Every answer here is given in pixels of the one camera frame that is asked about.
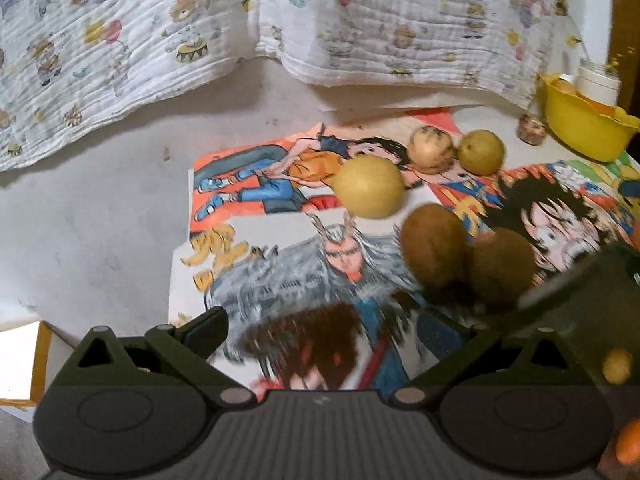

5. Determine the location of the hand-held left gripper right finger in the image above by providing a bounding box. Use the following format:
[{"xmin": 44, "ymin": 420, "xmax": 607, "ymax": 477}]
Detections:
[{"xmin": 392, "ymin": 310, "xmax": 598, "ymax": 409}]

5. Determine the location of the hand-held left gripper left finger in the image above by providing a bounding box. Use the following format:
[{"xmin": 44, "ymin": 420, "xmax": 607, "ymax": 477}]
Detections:
[{"xmin": 50, "ymin": 306, "xmax": 258, "ymax": 409}]

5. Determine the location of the brown kiwi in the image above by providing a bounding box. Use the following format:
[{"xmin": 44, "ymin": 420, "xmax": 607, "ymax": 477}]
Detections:
[
  {"xmin": 400, "ymin": 204, "xmax": 471, "ymax": 293},
  {"xmin": 467, "ymin": 227, "xmax": 537, "ymax": 311}
]

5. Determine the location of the small orange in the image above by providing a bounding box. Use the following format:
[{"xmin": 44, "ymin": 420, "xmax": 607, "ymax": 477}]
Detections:
[{"xmin": 615, "ymin": 417, "xmax": 640, "ymax": 466}]

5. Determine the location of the yellow pear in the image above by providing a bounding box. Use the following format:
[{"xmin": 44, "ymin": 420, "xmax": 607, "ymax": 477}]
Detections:
[
  {"xmin": 332, "ymin": 155, "xmax": 405, "ymax": 220},
  {"xmin": 457, "ymin": 130, "xmax": 505, "ymax": 176}
]

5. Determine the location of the silver-haired figure poster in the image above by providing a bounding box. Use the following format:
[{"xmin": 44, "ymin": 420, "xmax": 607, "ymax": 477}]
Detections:
[{"xmin": 170, "ymin": 207, "xmax": 481, "ymax": 398}]

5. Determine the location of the black-haired boy cartoon poster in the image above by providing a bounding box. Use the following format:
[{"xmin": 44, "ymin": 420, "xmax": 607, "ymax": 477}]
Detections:
[{"xmin": 425, "ymin": 157, "xmax": 640, "ymax": 286}]

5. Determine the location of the yellow bear cartoon poster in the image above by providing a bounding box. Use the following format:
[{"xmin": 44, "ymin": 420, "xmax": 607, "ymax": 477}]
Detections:
[{"xmin": 612, "ymin": 147, "xmax": 640, "ymax": 183}]

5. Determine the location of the yellow plastic bowl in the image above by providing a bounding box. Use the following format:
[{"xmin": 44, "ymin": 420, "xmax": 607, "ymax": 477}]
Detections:
[{"xmin": 539, "ymin": 72, "xmax": 640, "ymax": 163}]

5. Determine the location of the orange fighter cartoon poster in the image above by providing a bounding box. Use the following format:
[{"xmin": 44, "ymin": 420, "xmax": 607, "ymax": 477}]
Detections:
[{"xmin": 187, "ymin": 110, "xmax": 458, "ymax": 233}]

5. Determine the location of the small brown round fruit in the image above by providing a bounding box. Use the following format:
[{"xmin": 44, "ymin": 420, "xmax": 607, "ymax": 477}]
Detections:
[{"xmin": 517, "ymin": 114, "xmax": 547, "ymax": 146}]

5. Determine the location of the striped round melon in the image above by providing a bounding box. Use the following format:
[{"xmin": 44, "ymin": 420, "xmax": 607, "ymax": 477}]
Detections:
[{"xmin": 406, "ymin": 126, "xmax": 457, "ymax": 175}]

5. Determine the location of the white cardboard box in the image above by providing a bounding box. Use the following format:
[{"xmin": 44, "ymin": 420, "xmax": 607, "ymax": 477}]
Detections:
[{"xmin": 0, "ymin": 320, "xmax": 53, "ymax": 408}]

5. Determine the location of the white plastic jar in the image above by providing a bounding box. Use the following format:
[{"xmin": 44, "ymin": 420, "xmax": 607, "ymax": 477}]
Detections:
[{"xmin": 575, "ymin": 58, "xmax": 622, "ymax": 107}]

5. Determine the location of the dry flower twig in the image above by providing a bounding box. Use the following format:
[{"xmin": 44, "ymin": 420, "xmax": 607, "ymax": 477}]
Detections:
[{"xmin": 570, "ymin": 15, "xmax": 626, "ymax": 73}]

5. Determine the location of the printed white muslin cloth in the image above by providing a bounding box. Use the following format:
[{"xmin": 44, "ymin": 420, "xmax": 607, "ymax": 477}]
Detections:
[
  {"xmin": 0, "ymin": 0, "xmax": 268, "ymax": 173},
  {"xmin": 242, "ymin": 0, "xmax": 573, "ymax": 111}
]

